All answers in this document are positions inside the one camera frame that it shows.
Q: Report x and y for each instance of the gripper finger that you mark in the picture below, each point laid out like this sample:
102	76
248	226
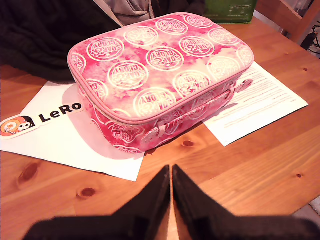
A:
192	202
152	200

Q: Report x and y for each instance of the pink printed zip bag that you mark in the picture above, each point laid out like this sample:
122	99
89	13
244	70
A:
162	75

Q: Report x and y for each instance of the green silver pet food bag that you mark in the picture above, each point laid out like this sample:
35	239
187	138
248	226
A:
230	12

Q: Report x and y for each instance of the printed text paper sheet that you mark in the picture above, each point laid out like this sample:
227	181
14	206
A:
250	117

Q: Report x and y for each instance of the blank white paper sheet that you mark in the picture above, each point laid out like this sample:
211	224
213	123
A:
62	150

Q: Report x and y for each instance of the LeRobot logo sticker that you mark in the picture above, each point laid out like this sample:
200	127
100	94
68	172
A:
60	111

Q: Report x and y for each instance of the grey cloth garment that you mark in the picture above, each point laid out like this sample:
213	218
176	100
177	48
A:
130	12

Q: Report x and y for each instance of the black cloth garment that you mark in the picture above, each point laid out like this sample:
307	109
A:
37	37

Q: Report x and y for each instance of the wooden chair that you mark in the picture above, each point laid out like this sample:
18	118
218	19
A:
300	22

